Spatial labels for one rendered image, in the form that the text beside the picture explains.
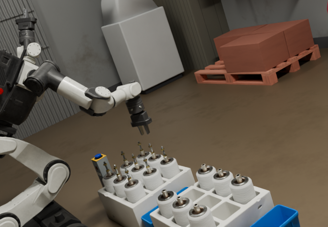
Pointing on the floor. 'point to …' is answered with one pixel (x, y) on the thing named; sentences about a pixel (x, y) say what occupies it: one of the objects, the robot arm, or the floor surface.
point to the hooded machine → (139, 38)
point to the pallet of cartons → (261, 52)
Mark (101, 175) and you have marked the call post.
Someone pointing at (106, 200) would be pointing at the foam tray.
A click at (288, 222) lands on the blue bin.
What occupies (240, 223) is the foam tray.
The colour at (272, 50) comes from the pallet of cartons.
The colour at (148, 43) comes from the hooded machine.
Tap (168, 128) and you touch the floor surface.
